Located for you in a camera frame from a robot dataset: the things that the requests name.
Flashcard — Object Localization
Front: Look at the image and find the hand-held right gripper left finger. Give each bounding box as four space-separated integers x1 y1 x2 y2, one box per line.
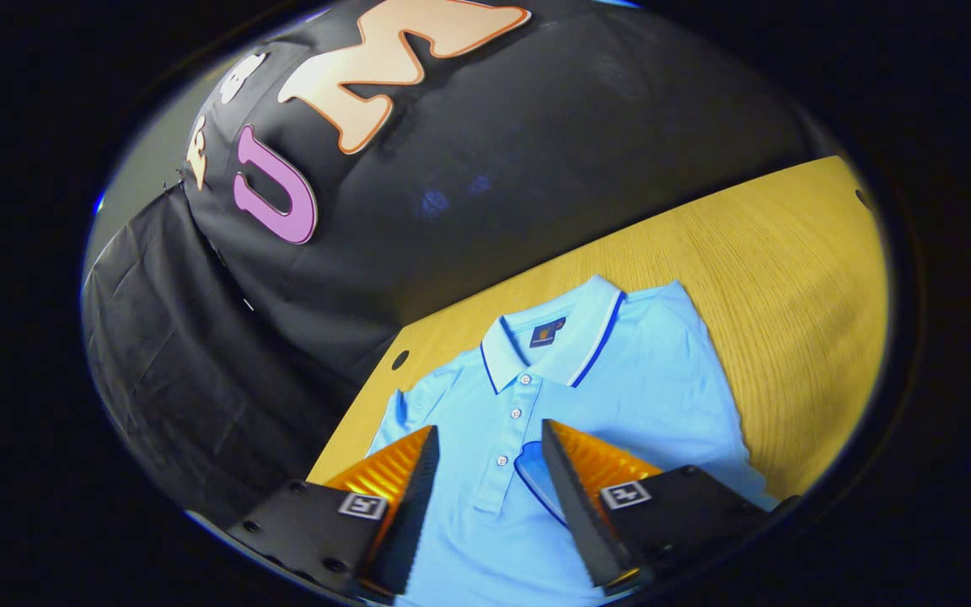
227 424 441 601

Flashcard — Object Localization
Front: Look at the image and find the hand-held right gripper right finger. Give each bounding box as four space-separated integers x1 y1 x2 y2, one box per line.
540 418 802 595

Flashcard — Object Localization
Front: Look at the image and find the light blue polo T-shirt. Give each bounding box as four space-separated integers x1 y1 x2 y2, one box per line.
366 274 781 607

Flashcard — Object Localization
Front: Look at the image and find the black backdrop cloth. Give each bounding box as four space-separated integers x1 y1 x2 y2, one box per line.
81 0 840 528

